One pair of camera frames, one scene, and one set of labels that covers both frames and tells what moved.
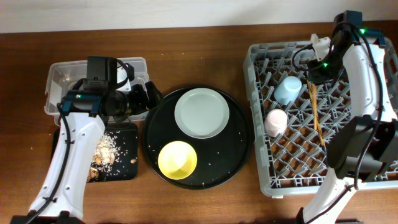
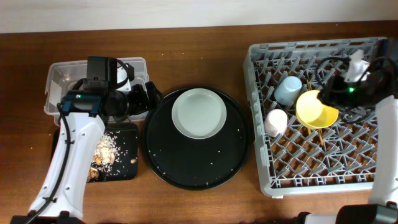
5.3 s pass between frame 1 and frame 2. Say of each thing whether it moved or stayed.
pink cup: stayed
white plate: stayed
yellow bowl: moved
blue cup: stayed
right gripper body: moved
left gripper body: stayed
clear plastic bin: stayed
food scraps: stayed
